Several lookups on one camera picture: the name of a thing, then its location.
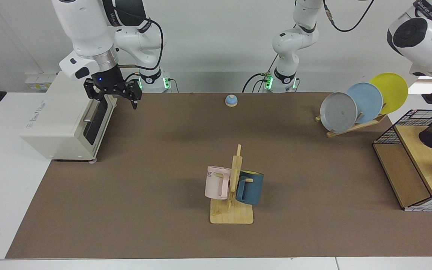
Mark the light blue plate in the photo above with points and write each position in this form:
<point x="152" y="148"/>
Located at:
<point x="369" y="103"/>

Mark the pink mug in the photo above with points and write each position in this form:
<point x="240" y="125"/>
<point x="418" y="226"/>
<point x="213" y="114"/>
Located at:
<point x="216" y="183"/>

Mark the yellow plate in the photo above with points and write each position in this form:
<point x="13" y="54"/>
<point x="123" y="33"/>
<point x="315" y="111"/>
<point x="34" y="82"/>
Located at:
<point x="392" y="92"/>

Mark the pale toaster oven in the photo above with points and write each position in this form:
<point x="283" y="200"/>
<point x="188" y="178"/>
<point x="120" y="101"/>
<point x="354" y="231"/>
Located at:
<point x="58" y="123"/>

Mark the brown table cloth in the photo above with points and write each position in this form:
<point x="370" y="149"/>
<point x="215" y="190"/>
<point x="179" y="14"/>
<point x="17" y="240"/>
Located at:
<point x="144" y="195"/>

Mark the wooden cup stand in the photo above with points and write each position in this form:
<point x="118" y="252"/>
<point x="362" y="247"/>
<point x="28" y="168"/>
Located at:
<point x="231" y="215"/>

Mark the white wall socket strip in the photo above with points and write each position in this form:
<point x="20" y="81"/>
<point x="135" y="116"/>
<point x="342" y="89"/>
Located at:
<point x="39" y="82"/>

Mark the dark teal mug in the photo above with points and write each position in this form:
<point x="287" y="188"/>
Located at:
<point x="251" y="189"/>

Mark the wooden plate rack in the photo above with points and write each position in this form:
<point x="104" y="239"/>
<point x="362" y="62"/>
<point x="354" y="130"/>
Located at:
<point x="351" y="128"/>

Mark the small blue round bell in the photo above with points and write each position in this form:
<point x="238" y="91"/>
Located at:
<point x="231" y="100"/>

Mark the grey plate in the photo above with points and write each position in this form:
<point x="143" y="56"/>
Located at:
<point x="338" y="112"/>

